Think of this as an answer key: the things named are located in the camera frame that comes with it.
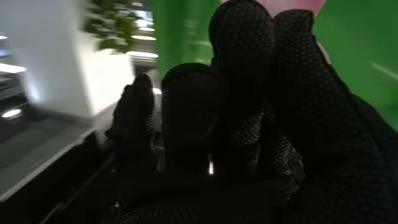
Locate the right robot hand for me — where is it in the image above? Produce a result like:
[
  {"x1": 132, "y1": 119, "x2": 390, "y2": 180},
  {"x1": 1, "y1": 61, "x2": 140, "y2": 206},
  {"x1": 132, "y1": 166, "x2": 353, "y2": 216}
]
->
[{"x1": 104, "y1": 0, "x2": 398, "y2": 224}]

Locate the green plant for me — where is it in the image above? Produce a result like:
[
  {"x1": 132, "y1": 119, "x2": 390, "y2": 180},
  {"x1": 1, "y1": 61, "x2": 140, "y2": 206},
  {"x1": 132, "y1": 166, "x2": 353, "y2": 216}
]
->
[{"x1": 81, "y1": 0, "x2": 152, "y2": 54}]

